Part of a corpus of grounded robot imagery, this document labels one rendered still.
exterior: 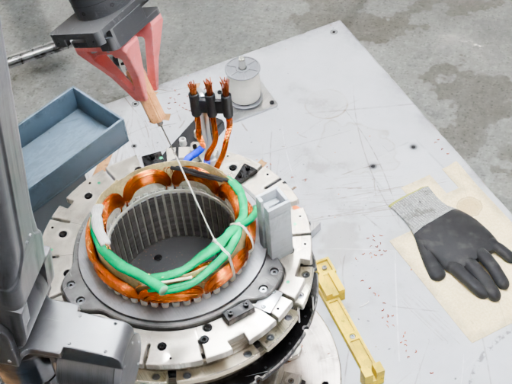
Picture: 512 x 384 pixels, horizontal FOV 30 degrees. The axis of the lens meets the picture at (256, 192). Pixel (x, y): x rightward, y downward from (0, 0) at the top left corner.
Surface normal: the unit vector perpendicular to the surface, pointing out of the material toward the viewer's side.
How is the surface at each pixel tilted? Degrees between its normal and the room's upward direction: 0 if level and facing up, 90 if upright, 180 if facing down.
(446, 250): 10
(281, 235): 90
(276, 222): 90
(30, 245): 98
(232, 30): 0
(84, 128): 0
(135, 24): 69
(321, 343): 0
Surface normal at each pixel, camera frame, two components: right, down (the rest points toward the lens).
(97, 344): 0.07, -0.64
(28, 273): 0.98, 0.20
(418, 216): -0.18, -0.74
